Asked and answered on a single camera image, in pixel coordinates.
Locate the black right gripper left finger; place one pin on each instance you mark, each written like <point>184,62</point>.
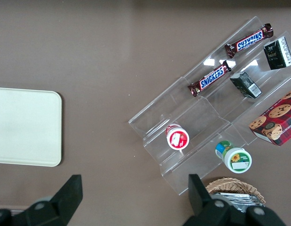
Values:
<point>63,200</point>

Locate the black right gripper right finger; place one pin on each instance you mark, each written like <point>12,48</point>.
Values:
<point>204,204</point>

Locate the light wicker basket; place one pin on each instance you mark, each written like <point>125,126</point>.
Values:
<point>232,184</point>

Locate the cream rectangular plastic tray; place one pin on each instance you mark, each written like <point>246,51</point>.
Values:
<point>25,127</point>

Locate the silver foil containers stack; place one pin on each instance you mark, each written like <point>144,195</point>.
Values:
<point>239,200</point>

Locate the green sunflower lid cup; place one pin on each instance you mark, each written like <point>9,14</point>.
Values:
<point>234,158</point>

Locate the red lid yogurt cup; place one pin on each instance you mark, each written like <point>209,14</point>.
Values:
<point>177,139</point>

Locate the clear acrylic stepped shelf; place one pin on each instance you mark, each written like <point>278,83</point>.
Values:
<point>206,122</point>

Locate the red plaid cookie box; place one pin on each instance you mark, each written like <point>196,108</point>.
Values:
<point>275,120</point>

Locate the Snickers chocolate bar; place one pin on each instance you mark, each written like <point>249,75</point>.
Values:
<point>210,78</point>
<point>249,40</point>

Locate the small black white carton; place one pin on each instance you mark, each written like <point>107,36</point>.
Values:
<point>278,53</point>
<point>245,84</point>

